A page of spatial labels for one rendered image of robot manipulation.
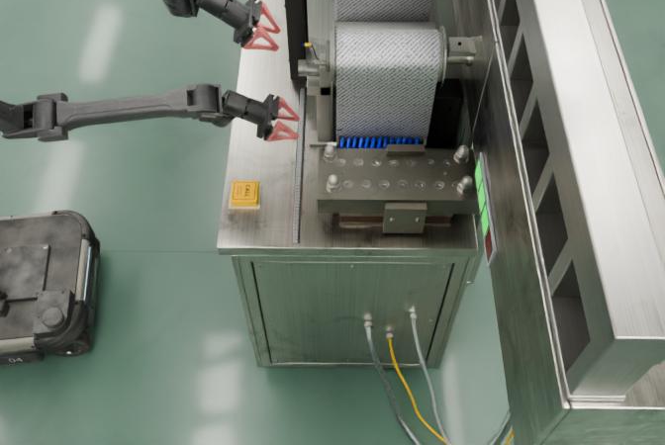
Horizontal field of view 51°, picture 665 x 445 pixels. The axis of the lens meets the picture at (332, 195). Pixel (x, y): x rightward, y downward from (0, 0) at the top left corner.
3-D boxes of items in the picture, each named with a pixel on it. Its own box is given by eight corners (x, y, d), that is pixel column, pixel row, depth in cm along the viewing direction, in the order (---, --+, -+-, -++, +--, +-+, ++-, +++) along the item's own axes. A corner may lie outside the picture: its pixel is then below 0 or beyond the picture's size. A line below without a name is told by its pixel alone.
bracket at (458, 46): (447, 42, 163) (448, 35, 161) (472, 42, 163) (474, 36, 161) (449, 56, 160) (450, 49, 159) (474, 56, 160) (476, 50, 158)
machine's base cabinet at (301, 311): (290, -51, 393) (280, -212, 323) (403, -51, 393) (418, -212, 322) (257, 377, 247) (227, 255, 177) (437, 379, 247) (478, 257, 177)
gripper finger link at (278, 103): (292, 141, 177) (258, 129, 173) (293, 121, 181) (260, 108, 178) (305, 127, 172) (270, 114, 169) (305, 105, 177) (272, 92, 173)
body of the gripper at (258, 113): (262, 139, 172) (236, 130, 169) (265, 110, 178) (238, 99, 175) (274, 125, 167) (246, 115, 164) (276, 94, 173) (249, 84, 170)
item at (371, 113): (335, 136, 179) (335, 86, 164) (427, 137, 179) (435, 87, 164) (335, 138, 179) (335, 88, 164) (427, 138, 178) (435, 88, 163)
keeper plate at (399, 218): (382, 226, 176) (385, 202, 167) (422, 226, 176) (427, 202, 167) (382, 234, 175) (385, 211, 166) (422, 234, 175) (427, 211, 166)
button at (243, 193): (233, 185, 185) (232, 179, 183) (259, 185, 185) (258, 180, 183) (231, 207, 181) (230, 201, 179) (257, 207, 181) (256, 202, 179)
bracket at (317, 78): (308, 133, 196) (304, 52, 171) (331, 133, 196) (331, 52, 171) (308, 146, 193) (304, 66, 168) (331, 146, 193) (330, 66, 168)
